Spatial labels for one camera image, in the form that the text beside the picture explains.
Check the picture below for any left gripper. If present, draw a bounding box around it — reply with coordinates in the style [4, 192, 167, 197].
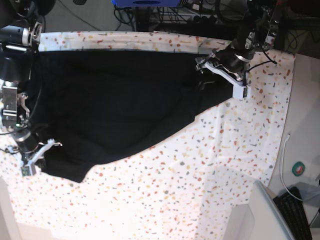
[194, 4, 281, 101]

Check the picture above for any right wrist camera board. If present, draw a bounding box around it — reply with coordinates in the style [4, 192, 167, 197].
[20, 163, 36, 177]

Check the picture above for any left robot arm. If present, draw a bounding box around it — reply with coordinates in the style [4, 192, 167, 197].
[195, 0, 283, 100]

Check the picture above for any terrazzo pattern tablecloth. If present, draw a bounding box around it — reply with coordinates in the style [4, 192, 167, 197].
[0, 31, 296, 240]

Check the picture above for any white panel left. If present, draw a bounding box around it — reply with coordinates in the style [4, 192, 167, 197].
[0, 177, 22, 240]

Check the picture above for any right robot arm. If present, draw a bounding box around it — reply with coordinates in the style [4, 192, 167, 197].
[0, 0, 56, 167]

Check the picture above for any black keyboard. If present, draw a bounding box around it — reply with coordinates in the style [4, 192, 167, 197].
[273, 192, 313, 240]

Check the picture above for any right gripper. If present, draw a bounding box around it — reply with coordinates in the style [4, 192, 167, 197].
[0, 81, 62, 166]

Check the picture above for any green tape roll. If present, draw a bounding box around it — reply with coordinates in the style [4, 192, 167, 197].
[291, 161, 306, 177]

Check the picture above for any white charging cable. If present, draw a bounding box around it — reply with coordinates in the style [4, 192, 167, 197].
[279, 132, 305, 201]

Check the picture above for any white wrist camera board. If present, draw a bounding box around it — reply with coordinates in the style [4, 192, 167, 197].
[232, 85, 251, 100]

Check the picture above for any black t-shirt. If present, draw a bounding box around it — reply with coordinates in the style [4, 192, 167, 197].
[26, 50, 233, 183]

